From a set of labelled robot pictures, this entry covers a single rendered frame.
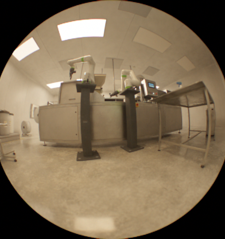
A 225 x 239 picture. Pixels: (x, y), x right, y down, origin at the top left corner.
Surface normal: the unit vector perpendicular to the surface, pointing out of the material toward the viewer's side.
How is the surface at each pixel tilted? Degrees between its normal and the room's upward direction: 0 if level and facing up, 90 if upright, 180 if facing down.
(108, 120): 90
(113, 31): 180
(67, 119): 90
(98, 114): 90
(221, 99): 90
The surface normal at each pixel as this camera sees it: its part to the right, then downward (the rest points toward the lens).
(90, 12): 0.04, 1.00
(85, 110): 0.36, -0.04
